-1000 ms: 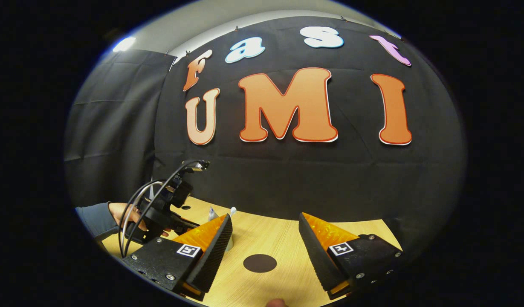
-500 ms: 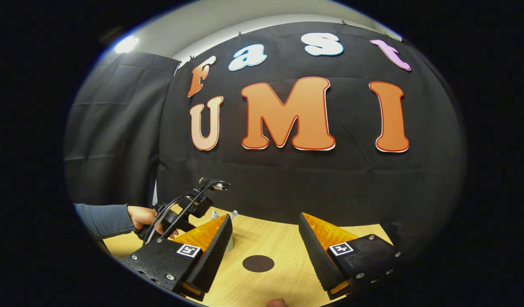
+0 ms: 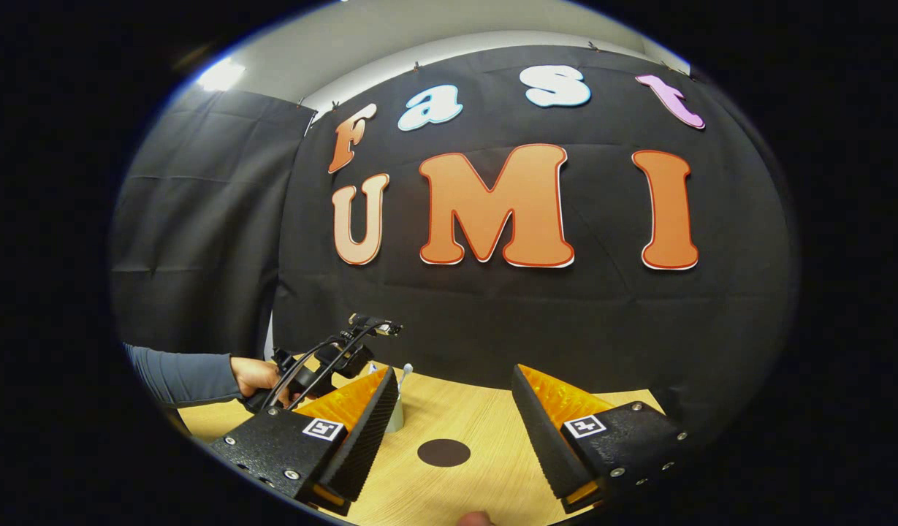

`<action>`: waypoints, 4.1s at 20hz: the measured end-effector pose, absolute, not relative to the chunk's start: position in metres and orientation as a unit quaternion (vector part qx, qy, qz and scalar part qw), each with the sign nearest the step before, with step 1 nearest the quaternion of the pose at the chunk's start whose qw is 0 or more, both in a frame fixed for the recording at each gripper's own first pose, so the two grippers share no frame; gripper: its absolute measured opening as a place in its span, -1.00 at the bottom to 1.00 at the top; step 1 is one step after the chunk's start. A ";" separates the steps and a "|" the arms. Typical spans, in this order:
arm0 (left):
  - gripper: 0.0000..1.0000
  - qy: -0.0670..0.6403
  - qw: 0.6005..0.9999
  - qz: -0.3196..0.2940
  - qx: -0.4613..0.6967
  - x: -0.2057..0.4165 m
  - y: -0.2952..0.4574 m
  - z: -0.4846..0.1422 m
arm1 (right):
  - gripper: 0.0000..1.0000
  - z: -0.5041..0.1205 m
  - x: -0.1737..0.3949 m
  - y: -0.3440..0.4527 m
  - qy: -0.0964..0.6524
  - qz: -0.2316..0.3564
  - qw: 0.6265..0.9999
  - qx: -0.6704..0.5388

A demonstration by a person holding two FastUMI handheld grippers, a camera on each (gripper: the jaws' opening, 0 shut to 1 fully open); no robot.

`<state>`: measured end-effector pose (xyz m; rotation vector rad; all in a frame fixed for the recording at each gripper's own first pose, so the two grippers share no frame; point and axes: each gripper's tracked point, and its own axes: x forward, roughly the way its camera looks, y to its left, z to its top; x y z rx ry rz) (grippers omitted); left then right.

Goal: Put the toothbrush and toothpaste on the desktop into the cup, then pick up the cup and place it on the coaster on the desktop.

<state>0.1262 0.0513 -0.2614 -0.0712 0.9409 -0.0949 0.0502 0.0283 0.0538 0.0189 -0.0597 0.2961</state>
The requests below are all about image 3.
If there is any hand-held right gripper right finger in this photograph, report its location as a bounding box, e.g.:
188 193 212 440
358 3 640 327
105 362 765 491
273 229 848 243
511 364 689 514

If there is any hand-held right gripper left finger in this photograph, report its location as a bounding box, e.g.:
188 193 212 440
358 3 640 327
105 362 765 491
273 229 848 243
209 365 400 516

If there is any blue cup with wooden handle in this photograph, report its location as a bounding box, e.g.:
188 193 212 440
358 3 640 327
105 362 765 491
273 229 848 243
383 391 406 433

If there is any dark round coaster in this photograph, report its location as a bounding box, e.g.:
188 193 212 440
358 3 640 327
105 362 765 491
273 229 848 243
417 438 471 468

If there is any wooden desktop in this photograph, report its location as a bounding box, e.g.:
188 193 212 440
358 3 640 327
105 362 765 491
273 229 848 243
177 358 665 526

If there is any black backdrop cloth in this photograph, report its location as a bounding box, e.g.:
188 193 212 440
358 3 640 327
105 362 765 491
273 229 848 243
111 44 799 439

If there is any ceiling light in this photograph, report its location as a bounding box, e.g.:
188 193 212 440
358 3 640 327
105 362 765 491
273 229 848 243
197 58 246 93

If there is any black cable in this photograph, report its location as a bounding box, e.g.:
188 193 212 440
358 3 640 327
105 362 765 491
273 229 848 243
262 321 391 410

